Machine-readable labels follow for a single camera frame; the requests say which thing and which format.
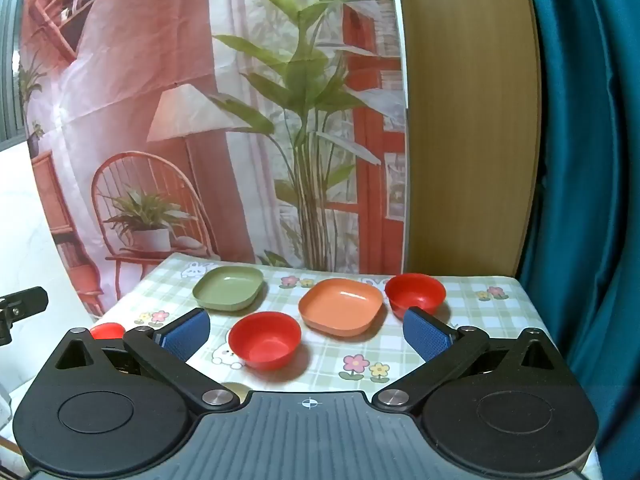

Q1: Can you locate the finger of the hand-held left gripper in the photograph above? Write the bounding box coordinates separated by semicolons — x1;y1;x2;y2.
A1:
0;286;49;346

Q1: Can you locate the red bowl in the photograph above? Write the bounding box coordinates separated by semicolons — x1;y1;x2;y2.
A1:
384;273;447;320
89;323;126;341
229;311;302;372

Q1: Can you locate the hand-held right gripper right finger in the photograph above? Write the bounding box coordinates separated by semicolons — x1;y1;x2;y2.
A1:
372;306;572;414

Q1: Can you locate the green square plate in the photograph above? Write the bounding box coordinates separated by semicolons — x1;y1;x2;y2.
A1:
192;266;265;312

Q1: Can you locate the printed backdrop cloth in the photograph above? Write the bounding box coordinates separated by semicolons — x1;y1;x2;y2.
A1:
17;0;409;324

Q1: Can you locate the wooden panel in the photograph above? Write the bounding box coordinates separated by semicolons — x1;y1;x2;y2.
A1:
394;0;544;279

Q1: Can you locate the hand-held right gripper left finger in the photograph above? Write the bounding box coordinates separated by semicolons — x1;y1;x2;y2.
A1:
52;308;242;414

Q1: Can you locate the teal curtain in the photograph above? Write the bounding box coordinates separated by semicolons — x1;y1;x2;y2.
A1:
516;0;640;480

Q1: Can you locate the orange square plate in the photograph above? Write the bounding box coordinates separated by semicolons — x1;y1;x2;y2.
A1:
298;278;385;338

